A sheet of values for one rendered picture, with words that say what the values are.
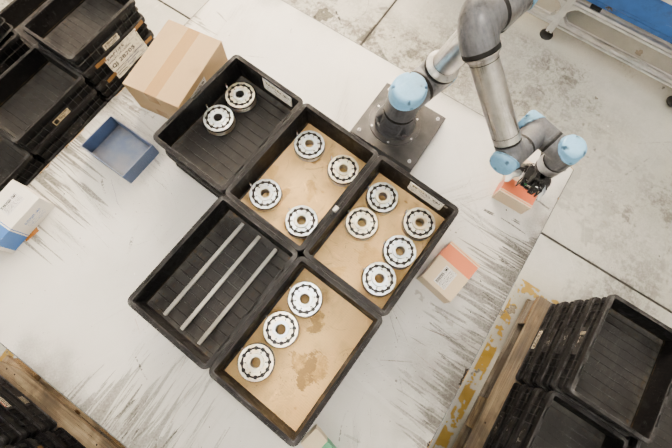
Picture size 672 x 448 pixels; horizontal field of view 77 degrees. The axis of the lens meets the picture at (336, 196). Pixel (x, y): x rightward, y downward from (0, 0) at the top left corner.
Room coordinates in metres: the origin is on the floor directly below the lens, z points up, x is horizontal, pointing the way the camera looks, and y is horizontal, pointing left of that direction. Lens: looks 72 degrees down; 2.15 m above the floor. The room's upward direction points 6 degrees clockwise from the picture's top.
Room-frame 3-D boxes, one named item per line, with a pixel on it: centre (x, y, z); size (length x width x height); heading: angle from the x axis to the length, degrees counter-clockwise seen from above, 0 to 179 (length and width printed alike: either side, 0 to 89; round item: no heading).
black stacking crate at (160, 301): (0.13, 0.32, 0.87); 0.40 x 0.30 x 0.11; 148
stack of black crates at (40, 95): (0.89, 1.40, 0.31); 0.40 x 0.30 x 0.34; 152
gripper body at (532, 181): (0.55, -0.64, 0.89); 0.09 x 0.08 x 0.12; 152
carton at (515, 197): (0.58, -0.65, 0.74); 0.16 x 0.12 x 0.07; 152
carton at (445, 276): (0.24, -0.40, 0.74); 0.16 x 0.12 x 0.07; 142
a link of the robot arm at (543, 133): (0.62, -0.56, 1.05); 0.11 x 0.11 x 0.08; 47
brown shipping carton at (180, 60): (0.86, 0.62, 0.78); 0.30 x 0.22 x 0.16; 161
